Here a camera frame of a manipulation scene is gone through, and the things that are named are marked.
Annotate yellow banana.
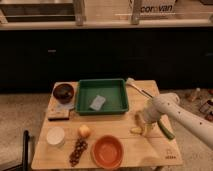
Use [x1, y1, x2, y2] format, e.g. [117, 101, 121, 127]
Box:
[130, 123, 155, 136]

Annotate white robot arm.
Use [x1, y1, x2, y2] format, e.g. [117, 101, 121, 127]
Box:
[137, 93, 213, 150]

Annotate red bowl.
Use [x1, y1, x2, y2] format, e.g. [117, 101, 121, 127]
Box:
[91, 135, 124, 170]

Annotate dark brown bowl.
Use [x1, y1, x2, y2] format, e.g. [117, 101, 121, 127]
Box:
[53, 83, 74, 104]

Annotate green cucumber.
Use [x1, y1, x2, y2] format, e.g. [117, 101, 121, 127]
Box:
[157, 120, 175, 140]

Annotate grey sponge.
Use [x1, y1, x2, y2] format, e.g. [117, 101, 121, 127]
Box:
[90, 95, 106, 111]

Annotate green plastic tray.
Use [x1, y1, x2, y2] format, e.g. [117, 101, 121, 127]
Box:
[75, 78, 129, 116]

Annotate orange apple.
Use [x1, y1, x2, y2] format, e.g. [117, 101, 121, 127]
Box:
[78, 125, 91, 138]

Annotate bunch of dark grapes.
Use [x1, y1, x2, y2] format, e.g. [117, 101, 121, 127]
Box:
[69, 138, 88, 167]

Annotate wooden block brush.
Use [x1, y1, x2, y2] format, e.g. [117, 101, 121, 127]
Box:
[47, 103, 74, 121]

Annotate white cup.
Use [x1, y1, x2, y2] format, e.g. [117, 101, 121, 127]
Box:
[46, 127, 65, 147]

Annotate cardboard box with text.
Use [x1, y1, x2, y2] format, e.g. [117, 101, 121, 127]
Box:
[128, 0, 178, 15]

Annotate spatula with black handle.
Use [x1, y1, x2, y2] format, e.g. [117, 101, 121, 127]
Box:
[126, 78, 153, 98]

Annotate black chair frame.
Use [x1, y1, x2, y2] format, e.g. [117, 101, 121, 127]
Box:
[0, 130, 35, 171]

